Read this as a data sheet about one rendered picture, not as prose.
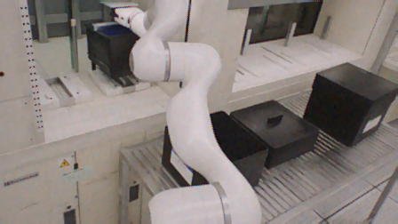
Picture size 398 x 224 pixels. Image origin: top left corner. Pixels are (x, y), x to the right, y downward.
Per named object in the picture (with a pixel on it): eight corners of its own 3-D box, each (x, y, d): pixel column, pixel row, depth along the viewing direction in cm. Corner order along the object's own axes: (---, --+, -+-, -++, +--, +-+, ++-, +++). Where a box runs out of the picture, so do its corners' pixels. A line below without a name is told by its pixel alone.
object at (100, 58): (107, 89, 146) (103, 11, 130) (85, 72, 159) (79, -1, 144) (156, 77, 160) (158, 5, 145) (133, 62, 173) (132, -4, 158)
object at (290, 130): (268, 169, 142) (276, 144, 135) (223, 130, 161) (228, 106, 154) (315, 149, 158) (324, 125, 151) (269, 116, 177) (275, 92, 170)
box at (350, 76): (350, 148, 162) (372, 100, 149) (299, 116, 180) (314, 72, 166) (380, 130, 179) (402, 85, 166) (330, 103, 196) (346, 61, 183)
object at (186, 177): (160, 161, 138) (163, 125, 129) (216, 142, 153) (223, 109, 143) (200, 211, 120) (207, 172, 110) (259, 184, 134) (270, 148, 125)
